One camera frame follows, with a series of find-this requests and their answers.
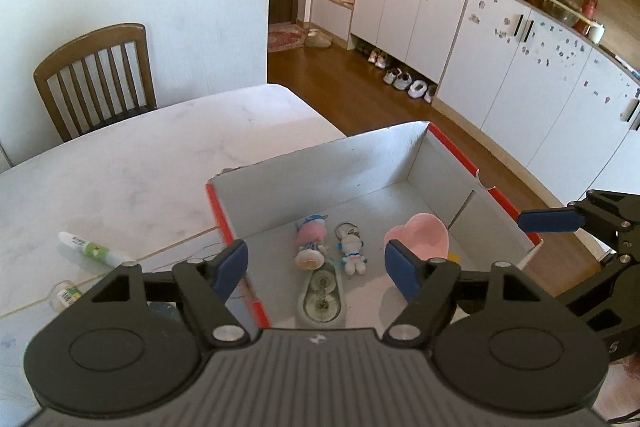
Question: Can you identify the red kettle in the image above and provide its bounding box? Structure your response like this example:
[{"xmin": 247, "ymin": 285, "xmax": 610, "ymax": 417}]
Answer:
[{"xmin": 574, "ymin": 0, "xmax": 600, "ymax": 35}]

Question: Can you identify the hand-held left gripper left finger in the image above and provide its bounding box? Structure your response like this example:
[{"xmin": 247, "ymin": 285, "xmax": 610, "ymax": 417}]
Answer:
[{"xmin": 90, "ymin": 239, "xmax": 252, "ymax": 349}]

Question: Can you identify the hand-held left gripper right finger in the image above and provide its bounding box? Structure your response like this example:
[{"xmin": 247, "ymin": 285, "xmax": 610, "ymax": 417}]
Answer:
[{"xmin": 382, "ymin": 239, "xmax": 547, "ymax": 349}]

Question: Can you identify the white doll keychain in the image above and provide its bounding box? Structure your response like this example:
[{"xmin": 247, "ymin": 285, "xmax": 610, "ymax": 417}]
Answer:
[{"xmin": 332, "ymin": 222, "xmax": 371, "ymax": 278}]

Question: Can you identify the patterned red rug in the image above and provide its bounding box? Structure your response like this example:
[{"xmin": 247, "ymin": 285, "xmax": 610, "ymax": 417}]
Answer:
[{"xmin": 267, "ymin": 24, "xmax": 307, "ymax": 54}]

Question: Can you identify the red cardboard box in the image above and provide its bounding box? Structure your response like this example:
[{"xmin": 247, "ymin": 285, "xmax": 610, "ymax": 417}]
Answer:
[{"xmin": 205, "ymin": 120, "xmax": 543, "ymax": 328}]

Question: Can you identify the row of shoes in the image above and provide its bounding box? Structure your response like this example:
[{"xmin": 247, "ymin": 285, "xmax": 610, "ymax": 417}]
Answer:
[{"xmin": 367, "ymin": 48, "xmax": 440, "ymax": 104}]

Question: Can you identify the pink doll figure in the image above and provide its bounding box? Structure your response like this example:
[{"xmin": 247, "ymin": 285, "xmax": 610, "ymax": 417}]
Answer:
[{"xmin": 293, "ymin": 214, "xmax": 332, "ymax": 271}]

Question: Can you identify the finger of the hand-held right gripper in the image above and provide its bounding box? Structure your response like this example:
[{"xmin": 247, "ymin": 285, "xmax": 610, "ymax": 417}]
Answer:
[
  {"xmin": 517, "ymin": 189, "xmax": 640, "ymax": 239},
  {"xmin": 564, "ymin": 234, "xmax": 640, "ymax": 325}
]

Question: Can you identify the white glue pen green label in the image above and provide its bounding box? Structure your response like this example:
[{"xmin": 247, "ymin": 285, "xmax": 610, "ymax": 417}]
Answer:
[{"xmin": 58, "ymin": 231, "xmax": 128, "ymax": 267}]

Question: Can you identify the low white bench cabinet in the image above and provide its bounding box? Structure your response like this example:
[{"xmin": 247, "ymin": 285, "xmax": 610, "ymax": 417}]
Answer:
[{"xmin": 309, "ymin": 0, "xmax": 358, "ymax": 42}]

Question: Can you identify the white double-door floor cabinet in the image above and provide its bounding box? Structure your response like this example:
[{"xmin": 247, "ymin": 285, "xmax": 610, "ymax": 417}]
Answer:
[{"xmin": 350, "ymin": 0, "xmax": 473, "ymax": 85}]

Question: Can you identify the wooden chair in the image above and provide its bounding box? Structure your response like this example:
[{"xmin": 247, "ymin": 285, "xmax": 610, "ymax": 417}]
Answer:
[{"xmin": 33, "ymin": 23, "xmax": 157, "ymax": 142}]

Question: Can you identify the pink heart-shaped cup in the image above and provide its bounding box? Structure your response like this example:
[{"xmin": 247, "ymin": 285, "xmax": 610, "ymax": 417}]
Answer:
[{"xmin": 384, "ymin": 213, "xmax": 451, "ymax": 265}]

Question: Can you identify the pill bottle with grey cap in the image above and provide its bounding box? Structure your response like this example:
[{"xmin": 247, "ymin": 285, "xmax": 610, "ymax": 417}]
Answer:
[{"xmin": 49, "ymin": 281, "xmax": 83, "ymax": 310}]

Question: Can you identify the glass bowl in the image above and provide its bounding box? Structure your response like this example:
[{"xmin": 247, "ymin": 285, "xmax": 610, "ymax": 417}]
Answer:
[{"xmin": 542, "ymin": 0, "xmax": 583, "ymax": 28}]

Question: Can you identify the long white sideboard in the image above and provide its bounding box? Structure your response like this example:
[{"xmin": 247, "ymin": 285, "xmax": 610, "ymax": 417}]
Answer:
[{"xmin": 435, "ymin": 0, "xmax": 640, "ymax": 198}]

